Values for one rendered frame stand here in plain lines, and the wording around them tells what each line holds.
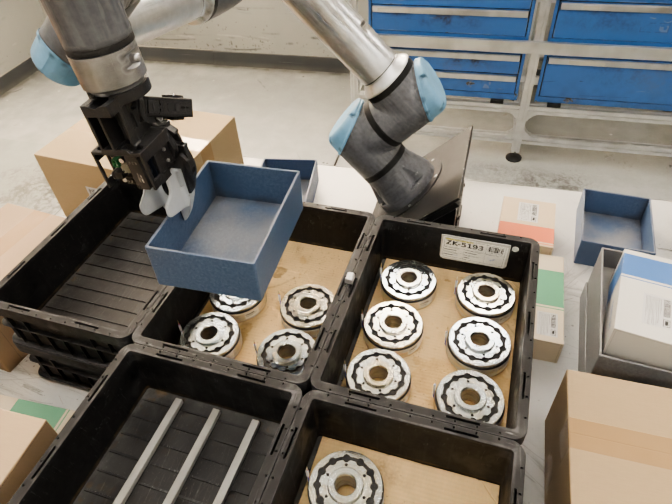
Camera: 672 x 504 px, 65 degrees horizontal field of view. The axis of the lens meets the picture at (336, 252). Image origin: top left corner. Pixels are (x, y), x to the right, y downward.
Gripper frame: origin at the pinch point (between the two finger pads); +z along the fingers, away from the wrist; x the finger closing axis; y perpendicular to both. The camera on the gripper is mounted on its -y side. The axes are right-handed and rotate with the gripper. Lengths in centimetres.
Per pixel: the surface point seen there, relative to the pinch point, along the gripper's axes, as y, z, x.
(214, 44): -278, 86, -156
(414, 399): 5.0, 31.8, 33.0
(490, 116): -237, 116, 33
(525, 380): 4, 23, 49
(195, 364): 13.1, 19.0, 2.1
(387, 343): -2.3, 28.1, 27.4
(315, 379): 11.3, 20.6, 20.3
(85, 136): -45, 17, -59
